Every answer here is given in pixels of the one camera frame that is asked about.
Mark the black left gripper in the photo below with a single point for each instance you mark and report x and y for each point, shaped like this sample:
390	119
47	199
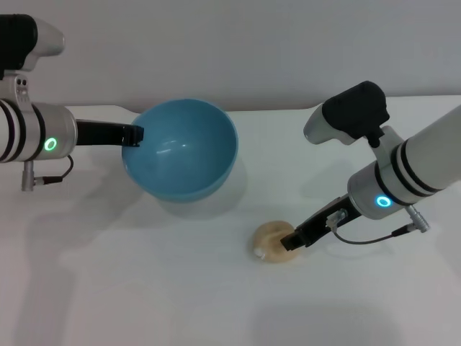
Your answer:
99	133

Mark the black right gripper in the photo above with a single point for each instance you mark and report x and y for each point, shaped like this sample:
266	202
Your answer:
324	223

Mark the beige egg yolk pastry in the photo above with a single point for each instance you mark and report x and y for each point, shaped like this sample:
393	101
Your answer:
268	241

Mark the blue ceramic bowl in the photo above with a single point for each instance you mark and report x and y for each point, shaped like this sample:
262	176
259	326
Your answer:
183	155

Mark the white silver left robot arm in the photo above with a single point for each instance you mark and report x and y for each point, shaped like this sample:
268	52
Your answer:
36	131

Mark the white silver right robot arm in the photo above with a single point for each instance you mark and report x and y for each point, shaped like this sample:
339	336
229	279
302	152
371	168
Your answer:
414	169

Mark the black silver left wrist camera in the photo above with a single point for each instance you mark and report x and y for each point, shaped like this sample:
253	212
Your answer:
25	43

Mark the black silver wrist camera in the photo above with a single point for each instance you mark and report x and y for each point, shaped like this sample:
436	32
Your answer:
353	111
25	43

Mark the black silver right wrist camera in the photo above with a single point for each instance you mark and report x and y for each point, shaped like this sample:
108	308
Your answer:
353	111

